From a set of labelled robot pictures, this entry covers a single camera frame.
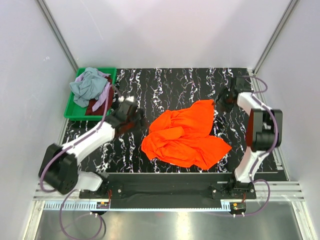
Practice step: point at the dark red t shirt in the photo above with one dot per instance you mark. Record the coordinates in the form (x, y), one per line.
(97, 107)

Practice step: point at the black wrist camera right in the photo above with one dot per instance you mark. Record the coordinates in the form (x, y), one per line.
(240, 85)

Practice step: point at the lilac t shirt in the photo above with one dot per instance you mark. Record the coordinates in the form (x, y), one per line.
(102, 96)

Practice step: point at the white slotted cable duct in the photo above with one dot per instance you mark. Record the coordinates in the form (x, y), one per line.
(98, 206)

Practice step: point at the left aluminium corner post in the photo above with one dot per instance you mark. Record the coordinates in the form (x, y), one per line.
(57, 33)

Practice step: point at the aluminium corner post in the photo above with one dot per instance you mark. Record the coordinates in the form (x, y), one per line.
(57, 33)
(276, 33)

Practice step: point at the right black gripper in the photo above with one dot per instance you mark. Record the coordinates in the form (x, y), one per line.
(219, 99)

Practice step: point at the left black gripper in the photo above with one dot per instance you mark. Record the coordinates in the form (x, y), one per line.
(139, 121)

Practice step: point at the grey-blue t shirt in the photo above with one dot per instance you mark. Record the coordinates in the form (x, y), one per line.
(87, 86)

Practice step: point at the orange t shirt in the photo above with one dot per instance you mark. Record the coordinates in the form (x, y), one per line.
(182, 137)

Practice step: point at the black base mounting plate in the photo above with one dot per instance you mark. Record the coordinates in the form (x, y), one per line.
(146, 179)

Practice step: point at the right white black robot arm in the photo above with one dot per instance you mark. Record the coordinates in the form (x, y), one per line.
(263, 135)

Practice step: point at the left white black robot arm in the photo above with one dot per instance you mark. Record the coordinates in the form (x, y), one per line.
(59, 170)

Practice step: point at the right aluminium corner post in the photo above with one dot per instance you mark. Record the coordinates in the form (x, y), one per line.
(276, 33)

